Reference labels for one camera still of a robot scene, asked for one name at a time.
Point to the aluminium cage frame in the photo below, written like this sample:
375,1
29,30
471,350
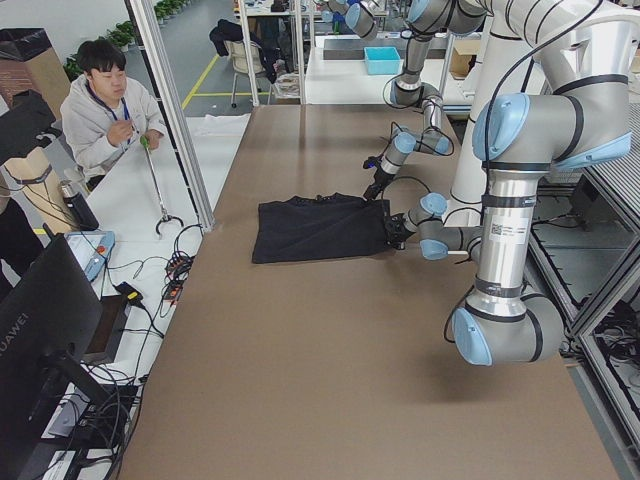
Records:
149,40

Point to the black water bottle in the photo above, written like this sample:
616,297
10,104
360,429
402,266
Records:
77,205

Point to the black computer monitor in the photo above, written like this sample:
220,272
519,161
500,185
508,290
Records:
47,322

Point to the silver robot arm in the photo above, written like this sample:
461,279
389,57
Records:
499,319
424,20

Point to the blue teach pendant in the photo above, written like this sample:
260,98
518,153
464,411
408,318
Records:
91,249

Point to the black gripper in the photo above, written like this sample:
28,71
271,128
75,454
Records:
396,229
381,178

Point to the blue plastic bin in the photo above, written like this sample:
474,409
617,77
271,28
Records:
383,60

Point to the seated person in white hoodie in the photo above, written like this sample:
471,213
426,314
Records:
106,112

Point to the black t-shirt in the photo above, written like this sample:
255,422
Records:
324,227

